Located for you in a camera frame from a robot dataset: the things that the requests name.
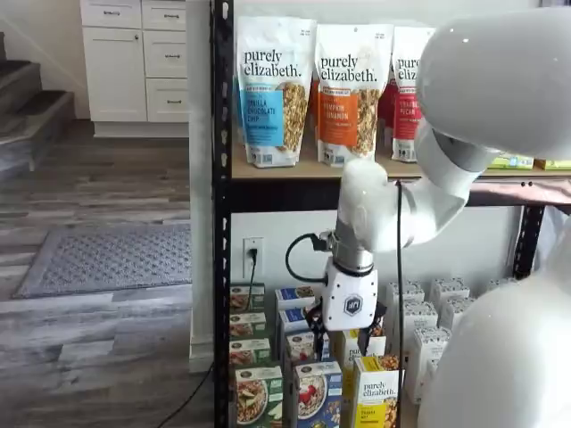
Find long black robot cable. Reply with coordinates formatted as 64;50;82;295
394;178;410;407

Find yellow white granola box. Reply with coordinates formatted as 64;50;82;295
341;355;401;428
334;323;387;372

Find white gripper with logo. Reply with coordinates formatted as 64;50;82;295
306;258;385;363

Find grey patterned floor mat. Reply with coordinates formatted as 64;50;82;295
12;224;193;299

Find black plugged power cord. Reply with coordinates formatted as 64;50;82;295
247;247;261;313

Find green Bobo's apple pie box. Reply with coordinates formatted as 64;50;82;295
485;151;534;170

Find wooden shelf board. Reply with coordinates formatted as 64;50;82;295
231;146;571;180

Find blue vanilla chocolate granola bag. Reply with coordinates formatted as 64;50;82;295
236;16;318;169

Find orange pumpkin cinnamon granola bag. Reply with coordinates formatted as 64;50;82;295
314;23;394;169

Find short black looped gripper cable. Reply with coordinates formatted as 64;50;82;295
285;231;332;283

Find yellow snack box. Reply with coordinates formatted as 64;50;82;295
533;158;571;171

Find blue white flax oatmeal box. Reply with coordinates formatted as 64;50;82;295
293;360;343;428
278;307;320;344
285;332;331;371
275;284;318;313

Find green apple cinnamon oatmeal box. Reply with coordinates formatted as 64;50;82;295
229;338;272;369
229;311;268;341
235;366;285;428
229;283;267;313

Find white drawer cabinet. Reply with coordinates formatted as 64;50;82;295
79;0;191;138

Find grey carpeted stairs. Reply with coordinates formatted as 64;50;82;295
0;30;75;179

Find red cranberry pecan granola bag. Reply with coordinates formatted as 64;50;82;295
391;26;436;162

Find black metal shelf rack frame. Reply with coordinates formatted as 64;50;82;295
211;0;571;428

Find white patterned pantry box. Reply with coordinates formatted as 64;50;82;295
409;327;452;405
394;300;439;340
439;296;477;331
430;278;471;309
419;358;443;405
385;280;426;313

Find thin black cable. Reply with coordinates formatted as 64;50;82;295
146;358;216;428

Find white wall outlet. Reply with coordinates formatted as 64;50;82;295
243;236;265;280

